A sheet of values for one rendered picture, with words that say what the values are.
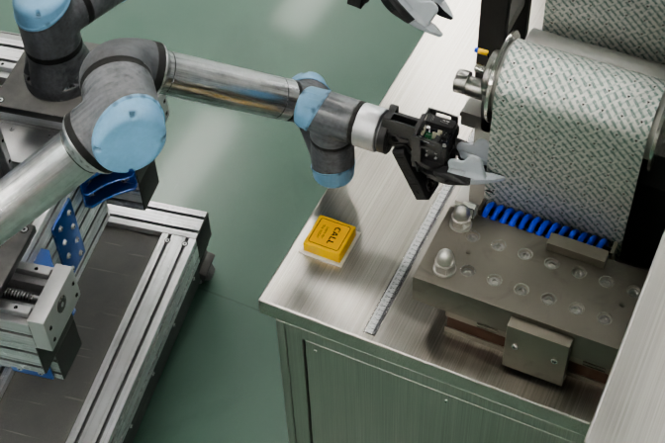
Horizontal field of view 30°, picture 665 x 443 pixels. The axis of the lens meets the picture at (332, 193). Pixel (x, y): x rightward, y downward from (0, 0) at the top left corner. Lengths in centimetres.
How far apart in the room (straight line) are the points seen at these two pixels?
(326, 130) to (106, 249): 117
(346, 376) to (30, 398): 96
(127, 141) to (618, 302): 79
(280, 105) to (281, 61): 164
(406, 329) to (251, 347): 112
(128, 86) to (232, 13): 207
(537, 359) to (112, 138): 74
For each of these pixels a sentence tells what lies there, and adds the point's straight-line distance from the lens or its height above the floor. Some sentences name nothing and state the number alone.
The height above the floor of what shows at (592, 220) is 106.
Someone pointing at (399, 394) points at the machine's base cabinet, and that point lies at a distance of 214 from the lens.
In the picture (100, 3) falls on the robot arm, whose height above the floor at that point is 99.
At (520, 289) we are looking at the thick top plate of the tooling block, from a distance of 196.
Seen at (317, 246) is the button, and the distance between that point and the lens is 213.
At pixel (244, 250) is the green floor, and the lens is 332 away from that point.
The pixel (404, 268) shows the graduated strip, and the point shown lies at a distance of 213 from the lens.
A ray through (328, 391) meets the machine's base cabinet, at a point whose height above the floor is 69.
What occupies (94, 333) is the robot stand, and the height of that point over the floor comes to 21.
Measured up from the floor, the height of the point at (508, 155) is 115.
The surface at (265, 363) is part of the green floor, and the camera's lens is 310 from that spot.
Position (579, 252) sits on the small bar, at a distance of 199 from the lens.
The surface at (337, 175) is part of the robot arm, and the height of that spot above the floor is 100.
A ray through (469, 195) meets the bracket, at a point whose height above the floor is 93.
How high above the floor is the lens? 260
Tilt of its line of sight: 49 degrees down
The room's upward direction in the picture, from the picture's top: 2 degrees counter-clockwise
